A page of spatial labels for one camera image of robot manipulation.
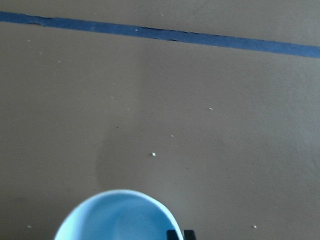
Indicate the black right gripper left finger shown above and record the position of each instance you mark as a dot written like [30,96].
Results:
[171,235]

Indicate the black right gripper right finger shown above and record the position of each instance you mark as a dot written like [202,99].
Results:
[189,234]

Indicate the light blue cup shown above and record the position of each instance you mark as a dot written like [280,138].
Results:
[120,214]

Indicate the blue tape grid lines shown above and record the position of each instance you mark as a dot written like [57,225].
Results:
[250,44]

